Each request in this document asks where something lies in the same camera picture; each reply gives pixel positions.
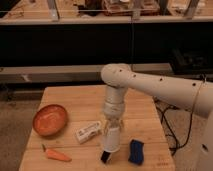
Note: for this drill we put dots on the black box on floor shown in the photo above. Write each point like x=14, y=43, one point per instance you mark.
x=191, y=62

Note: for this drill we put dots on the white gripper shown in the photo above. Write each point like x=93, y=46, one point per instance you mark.
x=113, y=113

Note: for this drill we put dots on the blue folded cloth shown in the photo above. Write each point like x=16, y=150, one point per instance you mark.
x=136, y=152

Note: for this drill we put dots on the black small block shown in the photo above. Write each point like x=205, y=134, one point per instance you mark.
x=105, y=157

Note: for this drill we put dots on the white eraser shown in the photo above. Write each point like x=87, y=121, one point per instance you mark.
x=86, y=133

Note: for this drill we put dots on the orange toy carrot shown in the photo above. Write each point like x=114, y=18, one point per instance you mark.
x=55, y=155

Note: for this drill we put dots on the orange wooden bowl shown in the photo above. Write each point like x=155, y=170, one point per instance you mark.
x=50, y=120

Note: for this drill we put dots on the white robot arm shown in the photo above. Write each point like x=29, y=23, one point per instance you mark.
x=192, y=95

